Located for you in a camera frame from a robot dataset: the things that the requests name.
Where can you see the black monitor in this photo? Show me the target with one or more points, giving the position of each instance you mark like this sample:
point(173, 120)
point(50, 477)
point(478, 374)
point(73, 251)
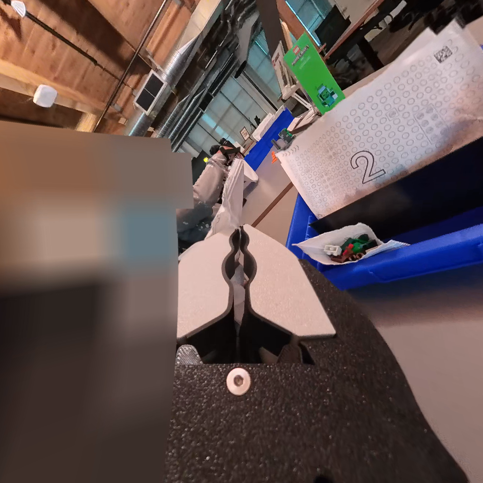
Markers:
point(332, 22)

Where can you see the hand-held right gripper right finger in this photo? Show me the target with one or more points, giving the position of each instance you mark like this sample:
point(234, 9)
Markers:
point(290, 298)

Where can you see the small grey green lego figure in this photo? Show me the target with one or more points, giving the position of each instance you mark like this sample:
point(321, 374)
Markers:
point(283, 139)

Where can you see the white ceiling device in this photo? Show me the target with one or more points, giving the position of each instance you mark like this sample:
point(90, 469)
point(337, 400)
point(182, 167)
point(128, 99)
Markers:
point(19, 7)
point(44, 95)

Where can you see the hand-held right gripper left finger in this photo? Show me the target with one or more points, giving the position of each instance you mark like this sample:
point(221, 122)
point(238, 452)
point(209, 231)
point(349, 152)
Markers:
point(200, 294)

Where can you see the blue bin with lego pieces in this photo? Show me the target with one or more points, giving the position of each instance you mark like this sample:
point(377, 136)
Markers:
point(415, 264)

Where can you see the orange lego piece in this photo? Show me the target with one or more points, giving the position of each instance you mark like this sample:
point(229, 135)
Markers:
point(273, 157)

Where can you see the silver spiral air duct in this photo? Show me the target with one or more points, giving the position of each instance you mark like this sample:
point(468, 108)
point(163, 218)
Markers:
point(181, 56)

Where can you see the pile of small lego pieces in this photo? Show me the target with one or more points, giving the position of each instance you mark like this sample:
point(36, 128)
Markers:
point(351, 247)

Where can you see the white vent grille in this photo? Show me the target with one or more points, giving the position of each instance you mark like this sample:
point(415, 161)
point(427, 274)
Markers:
point(151, 92)

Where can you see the green printed box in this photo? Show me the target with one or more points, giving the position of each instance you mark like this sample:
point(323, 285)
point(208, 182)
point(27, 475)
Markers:
point(313, 71)

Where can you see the black metal desk frame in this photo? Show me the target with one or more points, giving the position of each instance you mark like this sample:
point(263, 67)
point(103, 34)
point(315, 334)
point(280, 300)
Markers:
point(369, 41)

